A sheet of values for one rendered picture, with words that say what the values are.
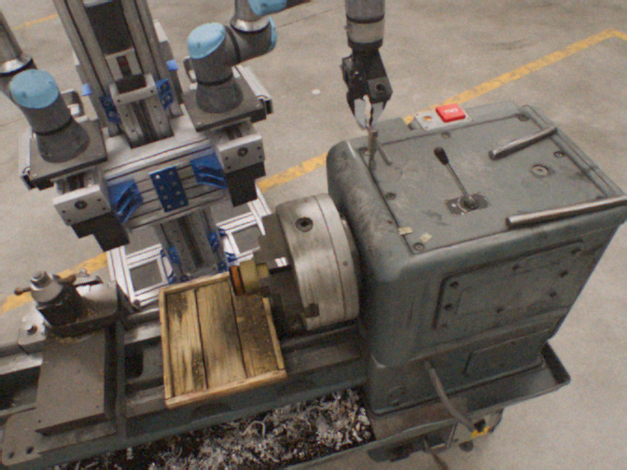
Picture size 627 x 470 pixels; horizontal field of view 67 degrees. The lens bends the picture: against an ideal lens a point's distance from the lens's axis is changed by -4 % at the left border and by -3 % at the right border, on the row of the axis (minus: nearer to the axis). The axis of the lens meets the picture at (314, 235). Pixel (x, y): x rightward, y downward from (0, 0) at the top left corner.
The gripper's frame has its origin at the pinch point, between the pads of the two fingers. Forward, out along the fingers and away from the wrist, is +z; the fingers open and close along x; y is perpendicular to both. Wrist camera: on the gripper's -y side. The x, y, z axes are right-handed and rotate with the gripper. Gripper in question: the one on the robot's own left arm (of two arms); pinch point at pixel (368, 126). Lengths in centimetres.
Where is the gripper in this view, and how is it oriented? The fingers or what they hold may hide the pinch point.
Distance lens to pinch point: 112.1
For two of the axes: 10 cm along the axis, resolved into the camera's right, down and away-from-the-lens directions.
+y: -2.6, -7.1, 6.6
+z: 0.7, 6.7, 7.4
